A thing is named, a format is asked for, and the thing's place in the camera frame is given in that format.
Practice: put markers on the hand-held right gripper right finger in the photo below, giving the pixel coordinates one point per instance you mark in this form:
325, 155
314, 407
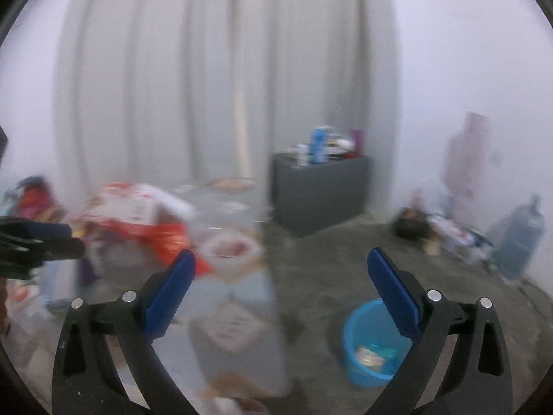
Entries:
393, 294

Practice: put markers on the dark bag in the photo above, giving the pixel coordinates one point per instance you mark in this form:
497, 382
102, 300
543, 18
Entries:
410, 224

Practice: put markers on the blue plastic basin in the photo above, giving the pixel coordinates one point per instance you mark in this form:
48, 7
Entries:
367, 324

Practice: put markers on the grey curtain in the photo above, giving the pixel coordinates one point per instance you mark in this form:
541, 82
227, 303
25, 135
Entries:
173, 73

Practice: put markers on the red white cardboard box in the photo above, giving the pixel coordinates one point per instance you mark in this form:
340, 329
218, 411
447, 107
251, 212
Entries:
134, 207

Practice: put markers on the pink hanging garment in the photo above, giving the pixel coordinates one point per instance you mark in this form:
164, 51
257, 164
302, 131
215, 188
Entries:
468, 160

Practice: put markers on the large water jug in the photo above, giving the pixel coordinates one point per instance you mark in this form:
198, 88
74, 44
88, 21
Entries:
518, 237

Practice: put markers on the crumpled snack wrapper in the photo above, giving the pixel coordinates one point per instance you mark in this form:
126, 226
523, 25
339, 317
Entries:
373, 356

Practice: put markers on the purple box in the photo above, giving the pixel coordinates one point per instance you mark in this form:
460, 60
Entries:
356, 142

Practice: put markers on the pile of plastic bags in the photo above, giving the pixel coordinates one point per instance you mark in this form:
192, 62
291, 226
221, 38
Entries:
462, 235

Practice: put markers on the white paper bowl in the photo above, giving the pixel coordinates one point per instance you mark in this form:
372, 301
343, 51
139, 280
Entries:
231, 250

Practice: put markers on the pile of bags by wall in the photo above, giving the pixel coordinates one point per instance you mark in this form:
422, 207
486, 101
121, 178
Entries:
32, 199

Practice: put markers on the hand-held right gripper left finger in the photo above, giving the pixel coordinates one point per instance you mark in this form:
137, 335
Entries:
170, 294

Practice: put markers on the grey cabinet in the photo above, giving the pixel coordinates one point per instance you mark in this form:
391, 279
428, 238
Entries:
319, 194

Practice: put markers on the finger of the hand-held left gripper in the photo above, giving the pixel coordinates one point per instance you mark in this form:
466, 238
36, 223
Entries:
39, 229
60, 249

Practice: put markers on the wooden pole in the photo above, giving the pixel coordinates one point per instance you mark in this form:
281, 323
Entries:
241, 108

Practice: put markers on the blue pump bottle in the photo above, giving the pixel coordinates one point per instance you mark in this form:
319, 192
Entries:
319, 147

